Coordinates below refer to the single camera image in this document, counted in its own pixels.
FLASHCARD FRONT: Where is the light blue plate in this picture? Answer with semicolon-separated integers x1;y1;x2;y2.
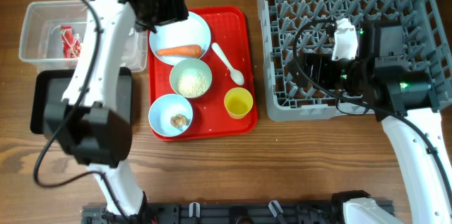
149;12;211;66

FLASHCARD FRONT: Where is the orange carrot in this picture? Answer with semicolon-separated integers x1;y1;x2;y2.
157;45;203;58

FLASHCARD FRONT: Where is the green bowl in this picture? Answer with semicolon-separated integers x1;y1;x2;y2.
169;58;213;98

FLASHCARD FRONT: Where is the white rice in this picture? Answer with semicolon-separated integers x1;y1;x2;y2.
176;69;210;98

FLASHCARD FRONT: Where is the yellow plastic cup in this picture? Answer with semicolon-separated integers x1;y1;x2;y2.
224;87;254;119

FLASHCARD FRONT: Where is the red snack wrapper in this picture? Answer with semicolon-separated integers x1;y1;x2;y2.
60;25;82;59

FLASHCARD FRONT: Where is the light blue small bowl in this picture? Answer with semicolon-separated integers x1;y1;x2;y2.
148;94;194;137

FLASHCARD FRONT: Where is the brown food scrap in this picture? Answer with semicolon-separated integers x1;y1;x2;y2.
170;114;189;128

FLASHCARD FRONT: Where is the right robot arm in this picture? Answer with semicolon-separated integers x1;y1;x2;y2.
289;19;451;223

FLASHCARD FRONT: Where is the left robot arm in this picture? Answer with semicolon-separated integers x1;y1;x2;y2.
44;0;188;223

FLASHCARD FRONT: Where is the grey dishwasher rack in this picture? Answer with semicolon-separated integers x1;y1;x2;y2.
257;0;451;122

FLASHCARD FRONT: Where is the black waste tray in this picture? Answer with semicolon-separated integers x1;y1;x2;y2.
30;67;133;135

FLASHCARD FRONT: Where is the white plastic spoon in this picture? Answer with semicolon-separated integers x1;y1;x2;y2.
211;42;244;86

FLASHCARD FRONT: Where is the red serving tray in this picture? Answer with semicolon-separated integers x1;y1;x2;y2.
148;6;258;142

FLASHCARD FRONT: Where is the clear plastic bin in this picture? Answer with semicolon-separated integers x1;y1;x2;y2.
19;0;148;72

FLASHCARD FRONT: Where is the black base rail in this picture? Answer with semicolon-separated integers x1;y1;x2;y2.
81;201;345;224

